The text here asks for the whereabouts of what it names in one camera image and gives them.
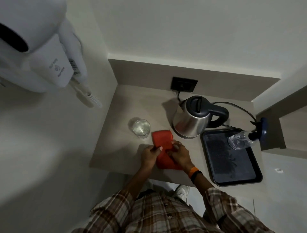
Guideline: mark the person's right thumb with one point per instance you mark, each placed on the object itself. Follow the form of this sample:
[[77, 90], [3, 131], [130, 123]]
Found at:
[[171, 154]]

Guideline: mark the black tray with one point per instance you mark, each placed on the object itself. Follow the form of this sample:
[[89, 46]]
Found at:
[[231, 158]]

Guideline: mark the clear drinking glass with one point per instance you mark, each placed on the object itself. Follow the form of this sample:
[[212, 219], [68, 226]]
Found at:
[[141, 128]]

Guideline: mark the stainless steel electric kettle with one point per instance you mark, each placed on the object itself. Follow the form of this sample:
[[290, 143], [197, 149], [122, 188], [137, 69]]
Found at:
[[195, 116]]

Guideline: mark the white wall hair dryer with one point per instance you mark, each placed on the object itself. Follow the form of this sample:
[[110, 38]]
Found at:
[[36, 45]]

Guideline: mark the red cloth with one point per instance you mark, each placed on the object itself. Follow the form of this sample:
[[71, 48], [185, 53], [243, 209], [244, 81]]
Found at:
[[163, 148]]

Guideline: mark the white shoe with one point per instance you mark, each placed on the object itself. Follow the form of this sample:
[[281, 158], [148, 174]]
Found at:
[[181, 191]]

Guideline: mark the clear spray bottle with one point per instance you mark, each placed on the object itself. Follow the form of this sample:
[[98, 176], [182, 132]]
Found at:
[[247, 138]]

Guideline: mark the person's left forearm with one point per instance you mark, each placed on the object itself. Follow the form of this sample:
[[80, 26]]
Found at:
[[135, 182]]

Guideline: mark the person's right forearm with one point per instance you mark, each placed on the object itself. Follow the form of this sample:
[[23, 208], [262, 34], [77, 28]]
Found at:
[[200, 184]]

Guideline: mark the orange wristband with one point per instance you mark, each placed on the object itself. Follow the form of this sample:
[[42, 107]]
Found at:
[[193, 172]]

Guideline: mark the plaid shirt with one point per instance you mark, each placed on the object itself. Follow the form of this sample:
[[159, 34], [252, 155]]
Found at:
[[172, 213]]

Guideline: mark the person's right hand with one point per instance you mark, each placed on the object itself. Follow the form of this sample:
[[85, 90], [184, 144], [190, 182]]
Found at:
[[181, 156]]

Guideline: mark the person's left thumb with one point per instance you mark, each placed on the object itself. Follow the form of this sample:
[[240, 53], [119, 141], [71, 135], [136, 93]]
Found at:
[[158, 149]]

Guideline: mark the person's left hand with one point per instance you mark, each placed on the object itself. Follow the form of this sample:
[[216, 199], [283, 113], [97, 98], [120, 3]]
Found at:
[[149, 156]]

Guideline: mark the black wall socket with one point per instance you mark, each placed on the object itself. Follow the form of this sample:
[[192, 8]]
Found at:
[[184, 84]]

